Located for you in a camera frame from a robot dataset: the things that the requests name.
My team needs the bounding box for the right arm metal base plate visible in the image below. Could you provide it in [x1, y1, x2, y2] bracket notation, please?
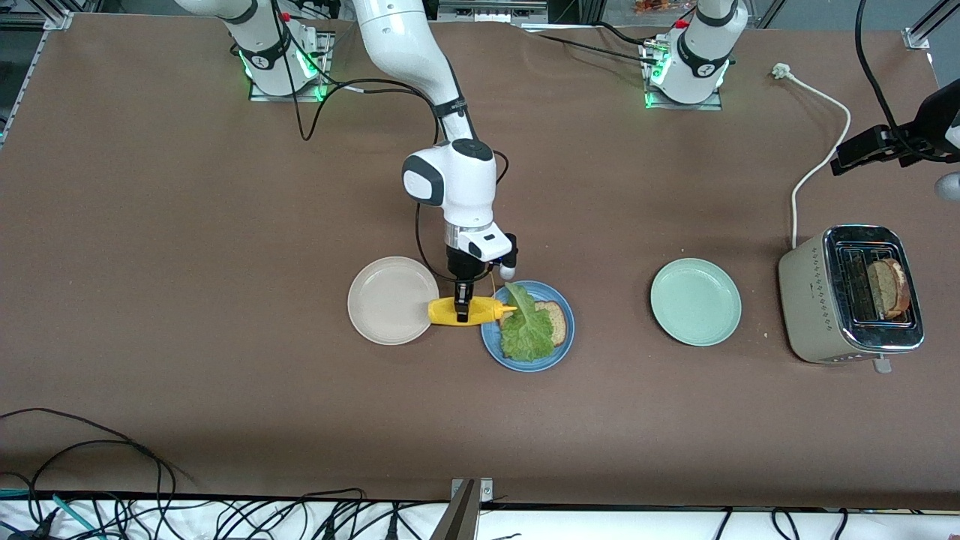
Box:
[247, 31, 332, 103]

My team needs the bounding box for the mint green round plate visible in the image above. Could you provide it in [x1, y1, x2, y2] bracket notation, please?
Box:
[649, 258, 743, 347]

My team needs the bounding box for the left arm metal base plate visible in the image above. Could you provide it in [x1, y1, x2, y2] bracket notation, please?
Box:
[640, 41, 725, 112]

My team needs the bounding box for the yellow squeeze bottle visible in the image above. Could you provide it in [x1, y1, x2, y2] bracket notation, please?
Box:
[427, 271, 518, 328]

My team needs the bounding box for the teal cable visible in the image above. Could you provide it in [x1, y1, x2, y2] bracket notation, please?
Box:
[0, 489, 102, 540]

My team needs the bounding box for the white toaster power cord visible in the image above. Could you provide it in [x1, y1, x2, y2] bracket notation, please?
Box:
[772, 63, 853, 250]

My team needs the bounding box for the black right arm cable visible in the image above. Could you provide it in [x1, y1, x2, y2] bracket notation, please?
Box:
[271, 0, 511, 284]

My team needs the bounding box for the blue round plate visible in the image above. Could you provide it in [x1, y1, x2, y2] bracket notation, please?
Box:
[480, 280, 576, 374]

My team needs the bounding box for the grey power strip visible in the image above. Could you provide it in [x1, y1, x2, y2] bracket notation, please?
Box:
[437, 0, 549, 25]

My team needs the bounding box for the beige round plate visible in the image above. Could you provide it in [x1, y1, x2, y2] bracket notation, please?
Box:
[347, 256, 440, 347]

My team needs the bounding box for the silver mounting bracket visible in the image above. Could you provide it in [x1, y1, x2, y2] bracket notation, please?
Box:
[450, 478, 494, 503]

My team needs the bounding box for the green lettuce leaf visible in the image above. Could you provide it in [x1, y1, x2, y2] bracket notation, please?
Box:
[499, 282, 556, 362]

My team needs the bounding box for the brown bread slice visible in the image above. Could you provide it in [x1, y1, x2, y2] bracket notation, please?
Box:
[868, 258, 911, 321]
[496, 300, 568, 350]

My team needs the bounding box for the beige chrome toaster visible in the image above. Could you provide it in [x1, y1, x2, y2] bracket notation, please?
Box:
[778, 224, 926, 375]

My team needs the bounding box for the black looped cable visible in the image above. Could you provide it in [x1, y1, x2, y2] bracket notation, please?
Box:
[30, 439, 164, 518]
[0, 408, 179, 518]

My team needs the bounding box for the aluminium camera post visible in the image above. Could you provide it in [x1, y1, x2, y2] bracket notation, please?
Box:
[427, 480, 481, 540]

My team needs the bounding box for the black base cable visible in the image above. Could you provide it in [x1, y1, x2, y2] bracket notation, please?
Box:
[525, 28, 661, 65]
[595, 19, 653, 46]

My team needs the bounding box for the aluminium frame profile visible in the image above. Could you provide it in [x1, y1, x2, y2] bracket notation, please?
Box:
[902, 0, 960, 52]
[41, 0, 76, 32]

